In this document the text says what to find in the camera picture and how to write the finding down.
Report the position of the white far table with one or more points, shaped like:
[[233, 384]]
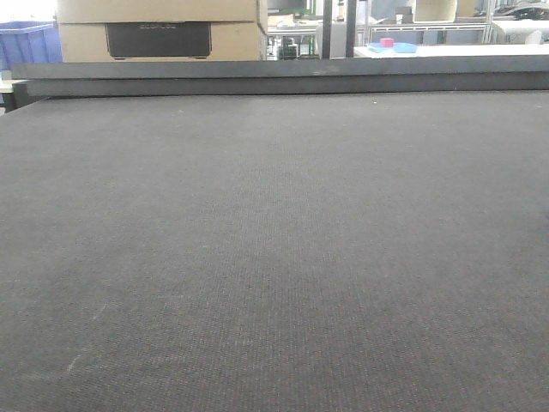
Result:
[[425, 51]]

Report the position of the dark grey conveyor belt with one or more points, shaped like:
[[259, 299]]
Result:
[[298, 253]]

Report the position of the blue plastic crate background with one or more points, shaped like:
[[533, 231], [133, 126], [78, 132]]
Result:
[[29, 42]]

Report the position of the black vertical post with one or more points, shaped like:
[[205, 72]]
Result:
[[327, 25]]

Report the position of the red block on far table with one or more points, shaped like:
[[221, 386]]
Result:
[[387, 42]]

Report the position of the blue tray on far table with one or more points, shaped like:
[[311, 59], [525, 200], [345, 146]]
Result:
[[397, 47]]

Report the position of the cardboard box with black print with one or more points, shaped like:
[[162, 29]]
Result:
[[185, 30]]

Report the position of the dark conveyor side rail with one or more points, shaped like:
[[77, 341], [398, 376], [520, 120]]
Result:
[[337, 76]]

